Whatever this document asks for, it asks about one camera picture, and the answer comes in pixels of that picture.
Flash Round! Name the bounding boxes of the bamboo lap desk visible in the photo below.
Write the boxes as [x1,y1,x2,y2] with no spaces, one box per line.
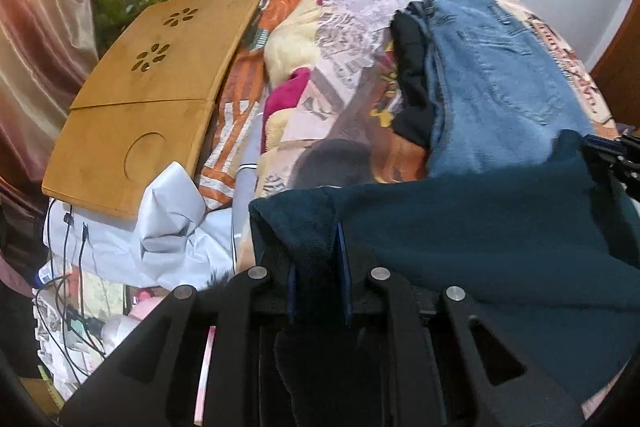
[41,0,266,223]

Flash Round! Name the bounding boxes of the black garment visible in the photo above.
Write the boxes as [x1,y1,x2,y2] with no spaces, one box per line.
[389,2,445,154]

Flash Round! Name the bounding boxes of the brown wooden door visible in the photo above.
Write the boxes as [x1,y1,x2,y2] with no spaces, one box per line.
[590,0,640,128]

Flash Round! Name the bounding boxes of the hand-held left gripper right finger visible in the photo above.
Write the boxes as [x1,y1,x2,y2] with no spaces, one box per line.
[336,222,587,427]

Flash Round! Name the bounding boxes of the pale blue cloth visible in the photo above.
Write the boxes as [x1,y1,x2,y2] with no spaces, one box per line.
[42,161,237,294]

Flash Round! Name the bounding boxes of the black cable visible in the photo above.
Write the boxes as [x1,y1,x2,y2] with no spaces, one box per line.
[47,201,77,360]
[75,222,110,354]

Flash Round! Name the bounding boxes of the brown satin curtain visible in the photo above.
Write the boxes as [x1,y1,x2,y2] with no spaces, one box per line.
[0,0,101,220]

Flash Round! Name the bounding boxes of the printed blanket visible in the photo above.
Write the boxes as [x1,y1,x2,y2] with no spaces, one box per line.
[172,0,620,212]

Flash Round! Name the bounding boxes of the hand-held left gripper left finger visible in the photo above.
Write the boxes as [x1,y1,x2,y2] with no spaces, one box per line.
[59,263,299,427]

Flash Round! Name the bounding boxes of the blue denim jeans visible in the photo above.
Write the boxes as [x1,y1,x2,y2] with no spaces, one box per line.
[419,0,597,180]

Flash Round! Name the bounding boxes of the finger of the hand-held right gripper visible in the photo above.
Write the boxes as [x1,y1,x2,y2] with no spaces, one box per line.
[582,133,640,200]

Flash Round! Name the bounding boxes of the dark teal sweater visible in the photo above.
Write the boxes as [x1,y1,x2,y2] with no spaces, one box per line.
[248,129,640,427]

